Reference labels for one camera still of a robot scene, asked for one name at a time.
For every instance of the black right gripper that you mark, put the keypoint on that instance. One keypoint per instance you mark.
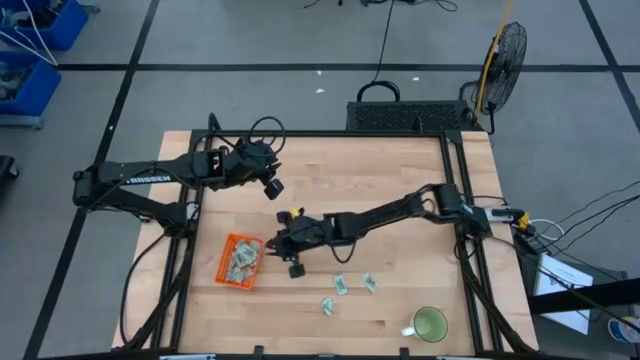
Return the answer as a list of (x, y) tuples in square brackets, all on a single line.
[(305, 232)]

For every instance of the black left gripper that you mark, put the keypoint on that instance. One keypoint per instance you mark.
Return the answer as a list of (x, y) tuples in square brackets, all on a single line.
[(252, 162)]

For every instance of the pale green stevia packet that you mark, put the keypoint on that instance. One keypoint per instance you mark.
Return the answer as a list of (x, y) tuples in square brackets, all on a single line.
[(340, 284), (327, 305), (369, 282), (233, 274), (246, 273), (246, 257), (255, 245), (235, 261), (243, 246)]

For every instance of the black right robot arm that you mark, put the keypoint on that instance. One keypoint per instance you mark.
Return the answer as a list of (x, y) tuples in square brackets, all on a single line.
[(380, 215)]

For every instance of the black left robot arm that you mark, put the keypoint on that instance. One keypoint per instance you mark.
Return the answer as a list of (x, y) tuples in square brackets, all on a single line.
[(115, 172)]

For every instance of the orange plastic basket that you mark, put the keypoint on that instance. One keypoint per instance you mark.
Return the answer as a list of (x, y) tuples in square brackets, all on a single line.
[(232, 285)]

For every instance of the black perforated computer case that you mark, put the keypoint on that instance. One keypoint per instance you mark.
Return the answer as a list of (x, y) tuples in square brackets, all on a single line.
[(407, 116)]

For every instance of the green and white mug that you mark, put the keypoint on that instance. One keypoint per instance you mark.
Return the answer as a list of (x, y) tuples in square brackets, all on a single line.
[(430, 324)]

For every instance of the blue storage bin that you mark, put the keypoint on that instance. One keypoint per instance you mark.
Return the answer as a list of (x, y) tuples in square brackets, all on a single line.
[(35, 95), (65, 27)]

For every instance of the grey cart base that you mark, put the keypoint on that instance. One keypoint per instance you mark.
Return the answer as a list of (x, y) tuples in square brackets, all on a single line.
[(20, 121)]

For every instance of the black floor fan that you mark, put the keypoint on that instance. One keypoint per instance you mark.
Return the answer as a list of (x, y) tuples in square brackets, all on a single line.
[(502, 67)]

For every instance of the white booklet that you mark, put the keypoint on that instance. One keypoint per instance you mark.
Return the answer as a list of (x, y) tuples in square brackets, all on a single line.
[(562, 292)]

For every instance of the black flat bar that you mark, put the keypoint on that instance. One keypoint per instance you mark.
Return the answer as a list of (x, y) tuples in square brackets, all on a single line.
[(585, 296)]

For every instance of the dark grey side table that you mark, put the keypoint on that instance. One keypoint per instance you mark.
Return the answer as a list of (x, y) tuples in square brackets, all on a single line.
[(607, 345)]

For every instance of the white round container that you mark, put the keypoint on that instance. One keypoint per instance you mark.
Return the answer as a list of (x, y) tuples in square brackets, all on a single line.
[(625, 331)]

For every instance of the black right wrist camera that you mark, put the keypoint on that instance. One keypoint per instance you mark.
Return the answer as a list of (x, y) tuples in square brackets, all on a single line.
[(296, 270)]

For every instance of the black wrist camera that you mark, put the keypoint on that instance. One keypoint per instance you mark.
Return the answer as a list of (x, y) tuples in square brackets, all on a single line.
[(296, 270), (274, 189)]

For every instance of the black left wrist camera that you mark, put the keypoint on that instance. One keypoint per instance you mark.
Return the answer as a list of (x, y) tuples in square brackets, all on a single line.
[(274, 189)]

